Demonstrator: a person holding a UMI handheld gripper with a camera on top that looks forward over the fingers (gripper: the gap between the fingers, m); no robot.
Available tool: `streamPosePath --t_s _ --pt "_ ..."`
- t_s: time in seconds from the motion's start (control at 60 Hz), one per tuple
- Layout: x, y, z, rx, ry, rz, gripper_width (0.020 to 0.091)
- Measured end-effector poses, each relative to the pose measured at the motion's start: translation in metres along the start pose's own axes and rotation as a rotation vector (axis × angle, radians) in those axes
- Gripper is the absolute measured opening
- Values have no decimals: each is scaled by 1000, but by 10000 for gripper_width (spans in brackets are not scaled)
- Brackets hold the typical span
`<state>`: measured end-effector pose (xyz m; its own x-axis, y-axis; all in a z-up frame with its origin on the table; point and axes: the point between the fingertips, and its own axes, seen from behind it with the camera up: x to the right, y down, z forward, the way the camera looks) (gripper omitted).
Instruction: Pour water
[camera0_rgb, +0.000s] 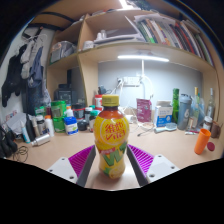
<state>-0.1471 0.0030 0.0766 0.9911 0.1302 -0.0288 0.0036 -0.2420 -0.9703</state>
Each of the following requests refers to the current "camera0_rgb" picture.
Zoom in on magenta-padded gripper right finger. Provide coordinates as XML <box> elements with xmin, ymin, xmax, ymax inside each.
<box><xmin>126</xmin><ymin>143</ymin><xmax>181</xmax><ymax>187</ymax></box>

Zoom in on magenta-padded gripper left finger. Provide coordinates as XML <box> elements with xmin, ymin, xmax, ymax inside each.
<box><xmin>46</xmin><ymin>144</ymin><xmax>98</xmax><ymax>188</ymax></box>

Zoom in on yellow-label tea drink bottle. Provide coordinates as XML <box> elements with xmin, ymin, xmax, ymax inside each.
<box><xmin>92</xmin><ymin>94</ymin><xmax>131</xmax><ymax>180</ymax></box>

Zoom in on silver can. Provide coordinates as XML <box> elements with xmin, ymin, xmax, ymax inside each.
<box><xmin>30</xmin><ymin>133</ymin><xmax>52</xmax><ymax>147</ymax></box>

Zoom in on light blue hairbrush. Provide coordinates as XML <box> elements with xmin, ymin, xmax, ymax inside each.
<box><xmin>153</xmin><ymin>122</ymin><xmax>178</xmax><ymax>134</ymax></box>

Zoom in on white bottle with blue cap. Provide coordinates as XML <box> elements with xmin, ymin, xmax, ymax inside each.
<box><xmin>63</xmin><ymin>116</ymin><xmax>79</xmax><ymax>136</ymax></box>

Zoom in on white bottle with orange cap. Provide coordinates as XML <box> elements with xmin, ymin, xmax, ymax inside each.
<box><xmin>44</xmin><ymin>114</ymin><xmax>55</xmax><ymax>137</ymax></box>

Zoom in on small black jar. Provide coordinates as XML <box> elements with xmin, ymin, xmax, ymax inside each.
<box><xmin>77</xmin><ymin>119</ymin><xmax>89</xmax><ymax>132</ymax></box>

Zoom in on orange plastic cup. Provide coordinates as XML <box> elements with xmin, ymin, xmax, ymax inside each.
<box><xmin>193</xmin><ymin>128</ymin><xmax>212</xmax><ymax>156</ymax></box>

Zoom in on blue and white box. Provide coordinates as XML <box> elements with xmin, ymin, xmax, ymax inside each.
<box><xmin>153</xmin><ymin>100</ymin><xmax>174</xmax><ymax>128</ymax></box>

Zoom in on flat round red coaster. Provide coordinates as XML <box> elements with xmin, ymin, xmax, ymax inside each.
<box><xmin>206</xmin><ymin>141</ymin><xmax>216</xmax><ymax>152</ymax></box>

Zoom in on green pouch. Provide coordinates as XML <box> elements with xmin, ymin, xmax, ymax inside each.
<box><xmin>50</xmin><ymin>100</ymin><xmax>68</xmax><ymax>133</ymax></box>

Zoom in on grey shaker bottle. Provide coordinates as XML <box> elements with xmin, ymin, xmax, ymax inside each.
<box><xmin>176</xmin><ymin>93</ymin><xmax>193</xmax><ymax>131</ymax></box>

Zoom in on pink pouch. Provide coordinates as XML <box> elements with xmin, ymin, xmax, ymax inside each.
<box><xmin>135</xmin><ymin>98</ymin><xmax>153</xmax><ymax>123</ymax></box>

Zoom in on white-lidded jar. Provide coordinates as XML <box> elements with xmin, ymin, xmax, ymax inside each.
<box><xmin>202</xmin><ymin>115</ymin><xmax>214</xmax><ymax>132</ymax></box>

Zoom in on tall green bottle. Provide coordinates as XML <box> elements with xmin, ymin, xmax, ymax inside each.
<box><xmin>171</xmin><ymin>87</ymin><xmax>180</xmax><ymax>124</ymax></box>

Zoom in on brown ceramic mug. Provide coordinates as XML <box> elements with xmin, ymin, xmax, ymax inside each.
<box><xmin>210</xmin><ymin>120</ymin><xmax>223</xmax><ymax>139</ymax></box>

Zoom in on gold-capped clear bottle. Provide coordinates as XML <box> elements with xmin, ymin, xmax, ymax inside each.
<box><xmin>191</xmin><ymin>86</ymin><xmax>201</xmax><ymax>129</ymax></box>

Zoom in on black box device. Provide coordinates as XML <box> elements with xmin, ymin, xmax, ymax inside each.
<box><xmin>53</xmin><ymin>88</ymin><xmax>78</xmax><ymax>107</ymax></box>

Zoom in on red and white canister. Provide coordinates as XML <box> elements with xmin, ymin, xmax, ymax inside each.
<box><xmin>94</xmin><ymin>94</ymin><xmax>104</xmax><ymax>109</ymax></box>

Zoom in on clear glass bottle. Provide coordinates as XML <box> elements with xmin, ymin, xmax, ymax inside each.
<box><xmin>205</xmin><ymin>87</ymin><xmax>216</xmax><ymax>121</ymax></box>

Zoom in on hanging dark clothes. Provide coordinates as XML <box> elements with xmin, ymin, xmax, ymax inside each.
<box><xmin>1</xmin><ymin>33</ymin><xmax>51</xmax><ymax>116</ymax></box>

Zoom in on wooden shelf unit with books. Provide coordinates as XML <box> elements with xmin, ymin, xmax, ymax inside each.
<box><xmin>46</xmin><ymin>0</ymin><xmax>219</xmax><ymax>111</ymax></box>

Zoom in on ceiling light tube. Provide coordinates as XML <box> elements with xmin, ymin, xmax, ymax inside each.
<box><xmin>118</xmin><ymin>0</ymin><xmax>134</xmax><ymax>9</ymax></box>

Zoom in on black cable coil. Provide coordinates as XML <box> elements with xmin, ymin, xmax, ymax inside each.
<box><xmin>12</xmin><ymin>144</ymin><xmax>30</xmax><ymax>163</ymax></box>

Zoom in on white wall power strip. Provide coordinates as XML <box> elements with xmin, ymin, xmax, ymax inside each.
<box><xmin>121</xmin><ymin>76</ymin><xmax>141</xmax><ymax>88</ymax></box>

